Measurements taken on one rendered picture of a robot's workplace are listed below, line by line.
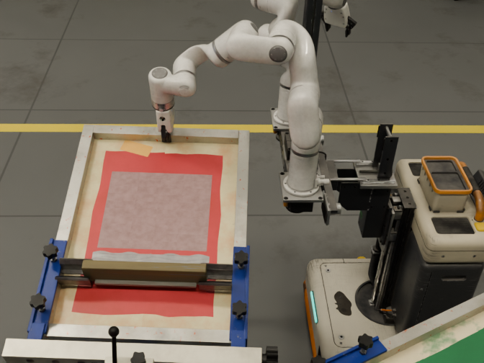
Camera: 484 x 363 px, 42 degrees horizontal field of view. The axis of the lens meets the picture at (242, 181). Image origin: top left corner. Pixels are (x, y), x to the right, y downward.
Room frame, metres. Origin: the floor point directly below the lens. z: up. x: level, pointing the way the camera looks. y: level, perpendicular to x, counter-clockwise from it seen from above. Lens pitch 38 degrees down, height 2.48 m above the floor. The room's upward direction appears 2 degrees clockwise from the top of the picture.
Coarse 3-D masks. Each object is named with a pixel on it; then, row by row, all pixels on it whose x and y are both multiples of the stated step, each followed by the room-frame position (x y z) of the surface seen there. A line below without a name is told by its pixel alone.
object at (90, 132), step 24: (240, 144) 1.79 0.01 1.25; (240, 168) 1.69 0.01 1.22; (72, 192) 1.57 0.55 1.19; (240, 192) 1.59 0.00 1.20; (72, 216) 1.48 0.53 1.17; (240, 216) 1.50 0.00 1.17; (240, 240) 1.42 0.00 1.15; (48, 336) 1.10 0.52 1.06; (72, 336) 1.10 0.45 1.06; (96, 336) 1.10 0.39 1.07; (120, 336) 1.10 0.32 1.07; (144, 336) 1.11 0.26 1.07; (168, 336) 1.11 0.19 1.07; (192, 336) 1.11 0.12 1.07; (216, 336) 1.11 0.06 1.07
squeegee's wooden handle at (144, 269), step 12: (84, 264) 1.26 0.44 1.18; (96, 264) 1.26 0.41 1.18; (108, 264) 1.27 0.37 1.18; (120, 264) 1.27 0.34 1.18; (132, 264) 1.27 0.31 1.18; (144, 264) 1.27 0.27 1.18; (156, 264) 1.27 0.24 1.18; (168, 264) 1.27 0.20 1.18; (180, 264) 1.27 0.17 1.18; (192, 264) 1.27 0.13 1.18; (204, 264) 1.28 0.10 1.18; (84, 276) 1.26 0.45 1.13; (96, 276) 1.26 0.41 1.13; (108, 276) 1.26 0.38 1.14; (120, 276) 1.26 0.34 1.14; (132, 276) 1.26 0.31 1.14; (144, 276) 1.26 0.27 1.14; (156, 276) 1.26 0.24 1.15; (168, 276) 1.26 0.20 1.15; (180, 276) 1.26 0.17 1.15; (192, 276) 1.26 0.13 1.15; (204, 276) 1.26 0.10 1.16
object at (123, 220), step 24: (120, 168) 1.71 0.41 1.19; (144, 168) 1.71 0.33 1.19; (120, 192) 1.61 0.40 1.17; (144, 192) 1.61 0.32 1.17; (96, 216) 1.52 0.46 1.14; (120, 216) 1.52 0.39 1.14; (144, 216) 1.52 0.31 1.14; (96, 240) 1.43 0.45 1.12; (120, 240) 1.43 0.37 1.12; (144, 240) 1.44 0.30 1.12; (96, 288) 1.27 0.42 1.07; (120, 288) 1.27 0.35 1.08; (144, 288) 1.28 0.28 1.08; (96, 312) 1.20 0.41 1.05; (120, 312) 1.20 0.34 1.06
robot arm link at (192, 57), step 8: (192, 48) 1.83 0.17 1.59; (200, 48) 1.79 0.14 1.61; (208, 48) 1.75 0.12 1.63; (184, 56) 1.83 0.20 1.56; (192, 56) 1.83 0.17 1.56; (200, 56) 1.83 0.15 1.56; (208, 56) 1.74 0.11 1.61; (216, 56) 1.73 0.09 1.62; (176, 64) 1.81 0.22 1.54; (184, 64) 1.80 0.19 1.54; (192, 64) 1.82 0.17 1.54; (200, 64) 1.85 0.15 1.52; (216, 64) 1.73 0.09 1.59; (224, 64) 1.73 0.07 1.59; (176, 72) 1.78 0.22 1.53; (192, 72) 1.78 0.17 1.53
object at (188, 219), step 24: (168, 168) 1.72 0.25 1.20; (192, 168) 1.72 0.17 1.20; (216, 168) 1.72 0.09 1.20; (168, 192) 1.62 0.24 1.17; (192, 192) 1.62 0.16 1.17; (216, 192) 1.62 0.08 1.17; (168, 216) 1.53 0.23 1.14; (192, 216) 1.53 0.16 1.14; (216, 216) 1.53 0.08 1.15; (168, 240) 1.44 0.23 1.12; (192, 240) 1.44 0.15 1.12; (216, 240) 1.45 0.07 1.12; (168, 288) 1.28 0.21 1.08; (192, 288) 1.28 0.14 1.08; (144, 312) 1.20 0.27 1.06; (168, 312) 1.21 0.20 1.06; (192, 312) 1.21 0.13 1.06
